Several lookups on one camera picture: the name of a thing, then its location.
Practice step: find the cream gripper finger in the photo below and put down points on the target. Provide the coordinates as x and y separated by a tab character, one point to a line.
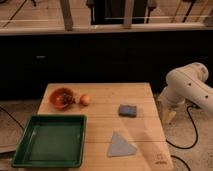
168	116

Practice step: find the small orange fruit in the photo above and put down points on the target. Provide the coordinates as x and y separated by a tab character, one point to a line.
85	100

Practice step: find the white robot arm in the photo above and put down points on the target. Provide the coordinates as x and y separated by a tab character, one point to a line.
186	83

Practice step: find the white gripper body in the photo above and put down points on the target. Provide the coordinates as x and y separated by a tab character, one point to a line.
170	100

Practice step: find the blue sponge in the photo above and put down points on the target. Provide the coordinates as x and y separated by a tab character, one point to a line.
127	110

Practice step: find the green plastic tray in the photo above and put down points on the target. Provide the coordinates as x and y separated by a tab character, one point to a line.
51	141

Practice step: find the wooden rail frame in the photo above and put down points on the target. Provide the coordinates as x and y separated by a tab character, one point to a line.
69	17

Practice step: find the blue folded cloth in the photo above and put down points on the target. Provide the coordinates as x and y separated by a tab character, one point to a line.
120	147

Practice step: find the orange bowl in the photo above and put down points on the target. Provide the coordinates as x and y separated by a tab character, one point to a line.
62	98

